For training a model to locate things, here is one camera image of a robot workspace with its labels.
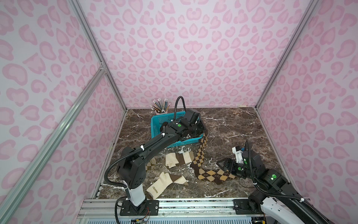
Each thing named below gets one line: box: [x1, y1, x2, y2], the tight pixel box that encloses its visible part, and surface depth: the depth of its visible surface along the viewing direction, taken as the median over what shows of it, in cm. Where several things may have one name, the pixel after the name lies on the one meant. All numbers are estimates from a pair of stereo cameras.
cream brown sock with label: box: [146, 171, 189, 200], surface depth 82 cm
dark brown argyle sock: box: [190, 159, 237, 185], surface depth 86 cm
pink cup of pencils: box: [150, 98, 171, 115], surface depth 109 cm
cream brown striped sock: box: [165, 151, 195, 169], surface depth 92 cm
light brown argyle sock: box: [192, 132, 209, 167], surface depth 89 cm
